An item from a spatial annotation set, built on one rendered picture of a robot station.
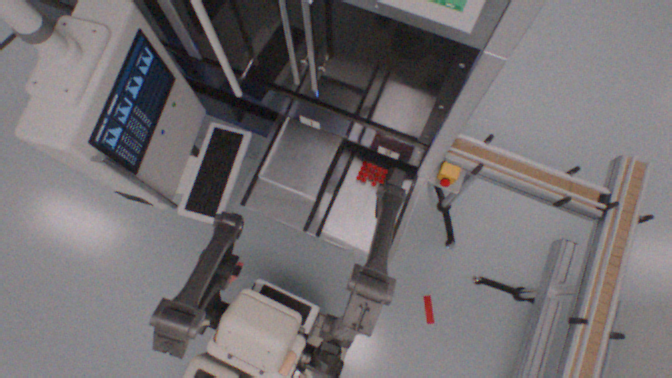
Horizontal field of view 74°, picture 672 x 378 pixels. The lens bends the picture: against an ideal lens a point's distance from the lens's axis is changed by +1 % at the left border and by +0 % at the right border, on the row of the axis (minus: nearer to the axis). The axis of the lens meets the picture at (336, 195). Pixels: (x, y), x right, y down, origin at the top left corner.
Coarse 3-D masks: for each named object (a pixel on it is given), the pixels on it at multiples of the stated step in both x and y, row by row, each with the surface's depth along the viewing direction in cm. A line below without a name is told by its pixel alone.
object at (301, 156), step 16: (288, 128) 193; (304, 128) 193; (288, 144) 191; (304, 144) 191; (320, 144) 191; (336, 144) 191; (272, 160) 189; (288, 160) 189; (304, 160) 189; (320, 160) 189; (272, 176) 187; (288, 176) 187; (304, 176) 187; (320, 176) 187; (304, 192) 184
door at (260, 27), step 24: (216, 0) 124; (240, 0) 120; (264, 0) 115; (288, 0) 111; (192, 24) 144; (216, 24) 137; (240, 24) 131; (264, 24) 126; (240, 48) 145; (264, 48) 139; (240, 72) 163; (264, 72) 155; (288, 72) 147; (312, 96) 157
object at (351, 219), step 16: (352, 176) 187; (352, 192) 185; (368, 192) 185; (336, 208) 183; (352, 208) 183; (368, 208) 183; (400, 208) 180; (336, 224) 181; (352, 224) 181; (368, 224) 181; (352, 240) 180; (368, 240) 180
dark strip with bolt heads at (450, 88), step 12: (468, 48) 100; (456, 60) 105; (468, 60) 103; (456, 72) 110; (444, 84) 116; (456, 84) 114; (444, 96) 122; (432, 108) 130; (444, 108) 127; (432, 120) 137; (432, 132) 144
